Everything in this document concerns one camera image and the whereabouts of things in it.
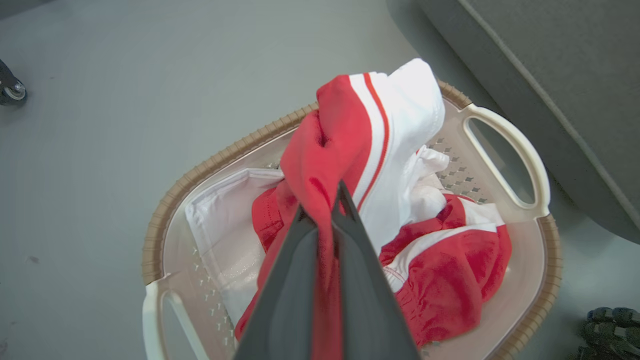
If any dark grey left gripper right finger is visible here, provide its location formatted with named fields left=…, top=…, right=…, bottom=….
left=331, top=180, right=420, bottom=360

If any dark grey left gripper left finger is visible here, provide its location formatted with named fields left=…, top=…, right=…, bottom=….
left=234, top=204, right=320, bottom=360

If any white garment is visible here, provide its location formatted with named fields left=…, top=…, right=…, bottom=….
left=234, top=57, right=451, bottom=360

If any beige laundry basket brown rim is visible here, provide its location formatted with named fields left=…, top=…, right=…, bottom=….
left=141, top=80, right=563, bottom=360

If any red printed jersey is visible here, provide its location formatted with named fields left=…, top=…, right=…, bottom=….
left=378, top=194, right=513, bottom=348

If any white cloth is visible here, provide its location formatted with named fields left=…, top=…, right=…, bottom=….
left=185, top=167, right=286, bottom=326

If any grey fabric sofa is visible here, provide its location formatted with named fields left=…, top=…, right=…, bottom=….
left=417, top=0, right=640, bottom=246

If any black caster wheel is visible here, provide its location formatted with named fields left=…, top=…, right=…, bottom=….
left=0, top=59, right=28, bottom=107

